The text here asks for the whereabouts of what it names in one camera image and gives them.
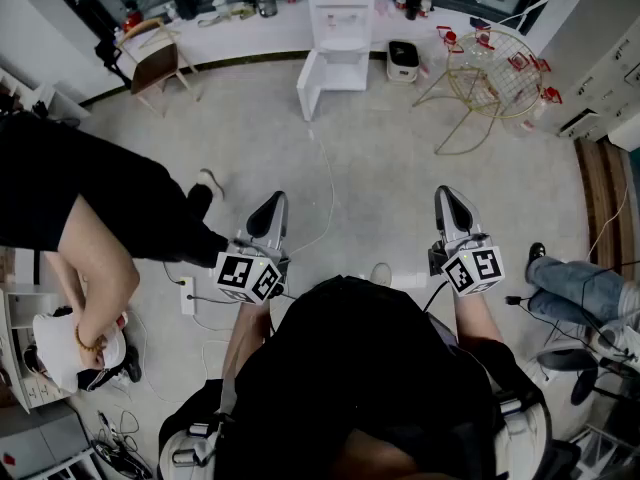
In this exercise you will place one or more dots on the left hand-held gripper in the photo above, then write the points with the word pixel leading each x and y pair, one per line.
pixel 250 273

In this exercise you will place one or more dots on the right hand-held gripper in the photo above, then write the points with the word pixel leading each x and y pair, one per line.
pixel 472 268

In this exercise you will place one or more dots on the person's left forearm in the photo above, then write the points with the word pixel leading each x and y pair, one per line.
pixel 247 338

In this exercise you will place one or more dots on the person's right forearm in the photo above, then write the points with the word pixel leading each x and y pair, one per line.
pixel 475 318

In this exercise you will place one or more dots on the person's right white shoe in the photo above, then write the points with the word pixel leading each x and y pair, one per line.
pixel 381 274

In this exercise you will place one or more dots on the black device with blue screen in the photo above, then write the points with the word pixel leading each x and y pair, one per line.
pixel 445 330

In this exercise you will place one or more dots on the white power strip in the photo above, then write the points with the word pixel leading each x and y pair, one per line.
pixel 188 305

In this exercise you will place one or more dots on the white appliance with black top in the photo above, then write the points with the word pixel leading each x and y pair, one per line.
pixel 402 60

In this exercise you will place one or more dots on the person's black shirt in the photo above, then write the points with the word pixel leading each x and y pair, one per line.
pixel 350 368

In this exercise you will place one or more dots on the black stool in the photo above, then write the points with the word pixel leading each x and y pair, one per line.
pixel 567 359

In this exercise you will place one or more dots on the white window counter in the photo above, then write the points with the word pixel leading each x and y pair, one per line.
pixel 280 33

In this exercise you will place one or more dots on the wooden chair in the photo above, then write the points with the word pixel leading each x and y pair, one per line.
pixel 155 68

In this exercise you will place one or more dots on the dark blue cloth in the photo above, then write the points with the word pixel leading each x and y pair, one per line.
pixel 480 22

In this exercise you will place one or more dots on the yellow cap bottle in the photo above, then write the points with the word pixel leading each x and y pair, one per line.
pixel 424 4

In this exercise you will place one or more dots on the black bottle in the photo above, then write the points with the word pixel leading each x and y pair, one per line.
pixel 412 5

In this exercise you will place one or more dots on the pink plastic bag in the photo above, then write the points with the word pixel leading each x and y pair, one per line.
pixel 384 9

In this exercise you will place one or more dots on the black white-striped jacket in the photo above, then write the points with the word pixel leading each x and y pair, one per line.
pixel 110 373

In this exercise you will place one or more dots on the small white bottle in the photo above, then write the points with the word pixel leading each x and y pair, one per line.
pixel 220 5

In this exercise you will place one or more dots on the black bag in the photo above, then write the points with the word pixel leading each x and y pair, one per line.
pixel 107 55

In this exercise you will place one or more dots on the white cloth bag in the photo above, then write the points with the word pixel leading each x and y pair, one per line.
pixel 55 348

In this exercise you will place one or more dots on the white open shelf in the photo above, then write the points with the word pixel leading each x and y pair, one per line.
pixel 50 103

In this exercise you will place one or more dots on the white shelf unit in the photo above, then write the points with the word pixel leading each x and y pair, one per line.
pixel 30 308

